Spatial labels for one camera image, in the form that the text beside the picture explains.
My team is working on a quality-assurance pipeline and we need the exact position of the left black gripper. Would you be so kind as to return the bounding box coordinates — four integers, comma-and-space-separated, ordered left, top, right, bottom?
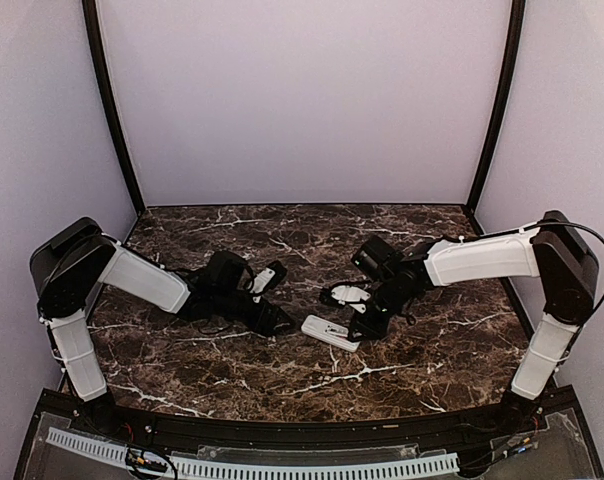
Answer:
213, 288, 295, 337

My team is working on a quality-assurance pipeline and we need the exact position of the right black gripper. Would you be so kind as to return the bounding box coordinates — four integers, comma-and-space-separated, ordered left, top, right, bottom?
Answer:
346, 276, 411, 342

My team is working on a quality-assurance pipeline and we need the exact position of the white battery cover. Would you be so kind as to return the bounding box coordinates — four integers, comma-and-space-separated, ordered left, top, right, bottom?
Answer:
325, 326, 348, 337

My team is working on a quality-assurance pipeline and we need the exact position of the white remote control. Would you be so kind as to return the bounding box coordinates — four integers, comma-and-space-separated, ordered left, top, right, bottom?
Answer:
301, 315, 360, 352

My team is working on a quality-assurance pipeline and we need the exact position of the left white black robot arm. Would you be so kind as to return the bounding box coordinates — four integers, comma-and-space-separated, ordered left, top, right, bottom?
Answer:
29, 217, 296, 436

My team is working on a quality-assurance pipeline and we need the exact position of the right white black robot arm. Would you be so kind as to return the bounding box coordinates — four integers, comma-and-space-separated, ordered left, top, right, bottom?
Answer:
348, 210, 604, 434

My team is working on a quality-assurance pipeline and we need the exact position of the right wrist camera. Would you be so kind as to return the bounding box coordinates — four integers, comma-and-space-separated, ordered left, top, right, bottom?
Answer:
319, 281, 370, 306

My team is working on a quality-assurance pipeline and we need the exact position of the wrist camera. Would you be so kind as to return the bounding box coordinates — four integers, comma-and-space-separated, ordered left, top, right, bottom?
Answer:
319, 281, 370, 306
249, 260, 288, 303

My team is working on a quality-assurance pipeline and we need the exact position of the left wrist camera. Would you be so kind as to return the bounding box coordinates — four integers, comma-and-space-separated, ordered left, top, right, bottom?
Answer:
249, 260, 288, 303

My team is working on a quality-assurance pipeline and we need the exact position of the white slotted cable duct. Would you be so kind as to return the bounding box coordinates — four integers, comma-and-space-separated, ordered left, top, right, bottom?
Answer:
46, 427, 459, 479

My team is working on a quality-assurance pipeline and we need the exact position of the black front rail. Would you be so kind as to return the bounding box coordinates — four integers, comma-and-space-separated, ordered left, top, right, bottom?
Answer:
36, 387, 578, 451

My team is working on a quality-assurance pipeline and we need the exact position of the right black frame post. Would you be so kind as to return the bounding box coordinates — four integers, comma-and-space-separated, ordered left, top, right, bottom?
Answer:
466, 0, 526, 213

